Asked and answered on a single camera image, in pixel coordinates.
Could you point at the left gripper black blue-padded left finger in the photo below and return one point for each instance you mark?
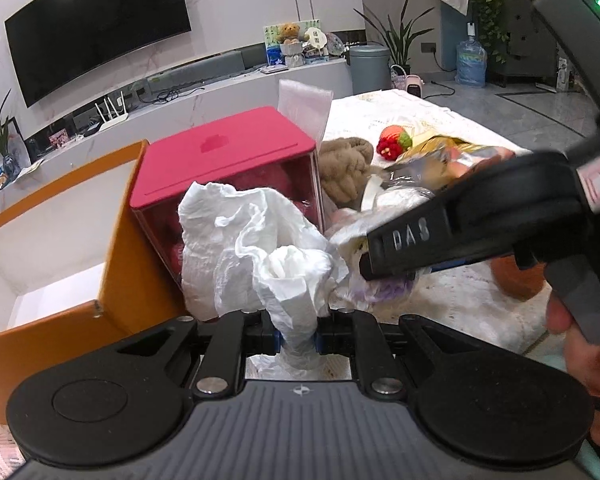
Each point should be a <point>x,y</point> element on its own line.
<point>226,344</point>

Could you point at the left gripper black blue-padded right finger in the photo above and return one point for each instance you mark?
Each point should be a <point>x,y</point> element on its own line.
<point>358,336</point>

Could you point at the clear plastic bag white filling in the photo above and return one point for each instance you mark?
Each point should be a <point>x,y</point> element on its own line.
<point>359,238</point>

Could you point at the white paper bag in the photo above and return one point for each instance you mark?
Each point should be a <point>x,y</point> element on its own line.
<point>254,250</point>

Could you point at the shiny foil snack bag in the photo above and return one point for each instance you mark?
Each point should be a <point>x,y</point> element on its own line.
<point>439,161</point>

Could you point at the person's right hand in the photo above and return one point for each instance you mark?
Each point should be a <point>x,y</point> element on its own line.
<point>582,358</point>

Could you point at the brown knitted plush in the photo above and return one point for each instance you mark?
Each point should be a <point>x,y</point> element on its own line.
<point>344,168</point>

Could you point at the blue water jug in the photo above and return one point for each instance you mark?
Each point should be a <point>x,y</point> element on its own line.
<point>471,60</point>

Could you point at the orange cardboard box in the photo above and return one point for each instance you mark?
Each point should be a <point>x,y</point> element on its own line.
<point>77,271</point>

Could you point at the red strawberry plush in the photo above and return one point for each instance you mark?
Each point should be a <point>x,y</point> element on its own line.
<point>393,142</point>

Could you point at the pink lidded clear box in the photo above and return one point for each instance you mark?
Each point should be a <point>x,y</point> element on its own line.
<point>260,148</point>

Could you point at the small pink heater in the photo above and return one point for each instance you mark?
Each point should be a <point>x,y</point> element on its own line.
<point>401,79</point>

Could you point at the green potted plant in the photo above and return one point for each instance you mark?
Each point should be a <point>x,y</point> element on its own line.
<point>398,37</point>

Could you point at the grey trash bin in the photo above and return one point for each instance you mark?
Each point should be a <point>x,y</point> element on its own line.
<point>369,67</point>

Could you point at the white marble tv console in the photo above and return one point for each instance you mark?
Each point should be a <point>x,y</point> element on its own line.
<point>154,122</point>

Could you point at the white wifi router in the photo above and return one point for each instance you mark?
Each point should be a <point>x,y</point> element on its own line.
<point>112,112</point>

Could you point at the teddy bear figure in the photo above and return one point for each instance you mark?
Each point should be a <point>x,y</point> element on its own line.
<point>289,39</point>

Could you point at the left potted plant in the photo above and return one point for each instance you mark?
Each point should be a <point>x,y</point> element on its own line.
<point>9,167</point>

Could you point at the black television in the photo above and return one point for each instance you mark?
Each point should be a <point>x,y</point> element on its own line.
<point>53,42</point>

